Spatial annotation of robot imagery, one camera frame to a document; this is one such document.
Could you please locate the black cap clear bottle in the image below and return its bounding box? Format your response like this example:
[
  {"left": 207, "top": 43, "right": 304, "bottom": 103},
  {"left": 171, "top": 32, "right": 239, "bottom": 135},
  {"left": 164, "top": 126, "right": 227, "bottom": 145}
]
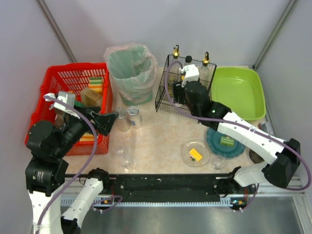
[{"left": 184, "top": 55, "right": 194, "bottom": 68}]

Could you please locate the teal ceramic plate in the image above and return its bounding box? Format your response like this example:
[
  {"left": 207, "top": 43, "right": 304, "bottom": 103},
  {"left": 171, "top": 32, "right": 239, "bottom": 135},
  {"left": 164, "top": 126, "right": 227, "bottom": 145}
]
[{"left": 206, "top": 129, "right": 246, "bottom": 159}]

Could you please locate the small glass bowl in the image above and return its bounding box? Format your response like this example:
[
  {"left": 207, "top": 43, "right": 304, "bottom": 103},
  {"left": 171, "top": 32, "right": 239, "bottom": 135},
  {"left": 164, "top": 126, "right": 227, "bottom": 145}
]
[{"left": 212, "top": 156, "right": 226, "bottom": 171}]

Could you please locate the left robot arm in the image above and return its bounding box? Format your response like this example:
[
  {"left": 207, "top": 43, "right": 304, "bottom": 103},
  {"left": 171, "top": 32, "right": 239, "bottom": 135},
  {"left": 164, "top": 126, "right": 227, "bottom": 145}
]
[{"left": 25, "top": 107, "right": 118, "bottom": 234}]

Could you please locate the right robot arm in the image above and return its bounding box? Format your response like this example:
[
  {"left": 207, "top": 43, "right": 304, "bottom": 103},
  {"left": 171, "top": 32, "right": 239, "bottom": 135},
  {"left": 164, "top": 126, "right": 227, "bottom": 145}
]
[{"left": 173, "top": 81, "right": 301, "bottom": 188}]

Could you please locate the small gold cap bottle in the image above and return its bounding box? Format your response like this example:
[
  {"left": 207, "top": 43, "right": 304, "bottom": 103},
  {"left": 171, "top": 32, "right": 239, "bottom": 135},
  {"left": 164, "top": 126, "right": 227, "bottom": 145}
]
[{"left": 168, "top": 75, "right": 175, "bottom": 98}]

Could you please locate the striped sponge pack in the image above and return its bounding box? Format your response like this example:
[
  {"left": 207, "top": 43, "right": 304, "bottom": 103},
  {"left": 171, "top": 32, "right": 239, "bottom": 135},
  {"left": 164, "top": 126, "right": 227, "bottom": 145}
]
[
  {"left": 88, "top": 76, "right": 104, "bottom": 94},
  {"left": 79, "top": 133, "right": 95, "bottom": 142}
]

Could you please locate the gold pourer glass bottle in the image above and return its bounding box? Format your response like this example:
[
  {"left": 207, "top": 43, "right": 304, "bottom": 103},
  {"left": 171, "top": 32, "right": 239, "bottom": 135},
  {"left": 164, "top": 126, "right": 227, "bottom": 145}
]
[{"left": 171, "top": 44, "right": 180, "bottom": 73}]

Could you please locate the cardboard box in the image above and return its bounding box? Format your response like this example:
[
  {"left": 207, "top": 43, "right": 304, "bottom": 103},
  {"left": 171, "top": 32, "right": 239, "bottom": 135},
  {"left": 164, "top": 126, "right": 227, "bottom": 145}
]
[{"left": 80, "top": 87, "right": 102, "bottom": 107}]

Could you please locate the silver lid spice jar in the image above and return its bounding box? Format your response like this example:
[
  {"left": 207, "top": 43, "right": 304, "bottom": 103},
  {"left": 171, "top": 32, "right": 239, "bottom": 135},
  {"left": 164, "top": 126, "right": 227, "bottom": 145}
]
[{"left": 127, "top": 106, "right": 142, "bottom": 129}]

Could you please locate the green plastic tub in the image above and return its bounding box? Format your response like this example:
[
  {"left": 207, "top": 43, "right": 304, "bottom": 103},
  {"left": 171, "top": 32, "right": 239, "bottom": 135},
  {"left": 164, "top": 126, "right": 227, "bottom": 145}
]
[{"left": 211, "top": 67, "right": 266, "bottom": 121}]

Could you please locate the clear glass front left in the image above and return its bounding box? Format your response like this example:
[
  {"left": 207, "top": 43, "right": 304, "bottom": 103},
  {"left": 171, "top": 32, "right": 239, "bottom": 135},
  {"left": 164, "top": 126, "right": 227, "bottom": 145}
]
[{"left": 119, "top": 156, "right": 134, "bottom": 168}]

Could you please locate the green bin with plastic bag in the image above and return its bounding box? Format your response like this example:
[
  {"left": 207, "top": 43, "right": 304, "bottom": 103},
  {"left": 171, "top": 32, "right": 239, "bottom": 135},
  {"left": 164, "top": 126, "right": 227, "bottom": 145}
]
[{"left": 103, "top": 43, "right": 158, "bottom": 106}]

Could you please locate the clear glass plate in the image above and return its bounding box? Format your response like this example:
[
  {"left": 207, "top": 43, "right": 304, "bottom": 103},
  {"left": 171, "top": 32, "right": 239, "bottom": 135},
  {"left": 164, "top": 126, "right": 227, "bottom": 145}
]
[{"left": 181, "top": 140, "right": 211, "bottom": 167}]

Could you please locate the green striped cake piece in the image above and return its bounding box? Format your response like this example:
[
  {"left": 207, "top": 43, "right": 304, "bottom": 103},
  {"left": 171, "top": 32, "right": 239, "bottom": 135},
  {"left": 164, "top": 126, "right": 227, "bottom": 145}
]
[{"left": 220, "top": 136, "right": 235, "bottom": 147}]

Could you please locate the red plastic basket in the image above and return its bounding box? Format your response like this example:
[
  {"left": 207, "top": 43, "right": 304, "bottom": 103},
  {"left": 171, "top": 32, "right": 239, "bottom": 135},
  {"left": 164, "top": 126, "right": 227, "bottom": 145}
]
[{"left": 24, "top": 62, "right": 113, "bottom": 156}]

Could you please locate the yellow cake piece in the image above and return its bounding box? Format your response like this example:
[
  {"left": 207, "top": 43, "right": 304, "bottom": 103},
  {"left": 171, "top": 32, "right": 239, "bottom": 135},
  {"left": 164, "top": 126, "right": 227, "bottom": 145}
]
[{"left": 189, "top": 148, "right": 203, "bottom": 161}]

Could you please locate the dark jar at right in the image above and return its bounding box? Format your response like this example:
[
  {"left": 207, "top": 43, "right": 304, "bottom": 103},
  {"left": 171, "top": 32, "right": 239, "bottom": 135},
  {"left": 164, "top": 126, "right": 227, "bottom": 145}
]
[{"left": 249, "top": 149, "right": 264, "bottom": 164}]

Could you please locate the black wire rack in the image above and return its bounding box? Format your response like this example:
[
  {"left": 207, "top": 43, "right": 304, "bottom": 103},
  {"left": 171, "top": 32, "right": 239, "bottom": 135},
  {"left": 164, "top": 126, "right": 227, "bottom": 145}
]
[{"left": 155, "top": 55, "right": 217, "bottom": 115}]

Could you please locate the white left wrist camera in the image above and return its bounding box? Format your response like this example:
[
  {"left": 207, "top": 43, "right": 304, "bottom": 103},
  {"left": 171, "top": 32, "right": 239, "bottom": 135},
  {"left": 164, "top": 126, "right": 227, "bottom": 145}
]
[{"left": 43, "top": 91, "right": 76, "bottom": 113}]

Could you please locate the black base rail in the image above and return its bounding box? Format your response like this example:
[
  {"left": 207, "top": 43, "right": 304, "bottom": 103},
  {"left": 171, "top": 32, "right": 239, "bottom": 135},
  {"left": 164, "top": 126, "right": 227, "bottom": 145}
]
[{"left": 68, "top": 173, "right": 259, "bottom": 204}]

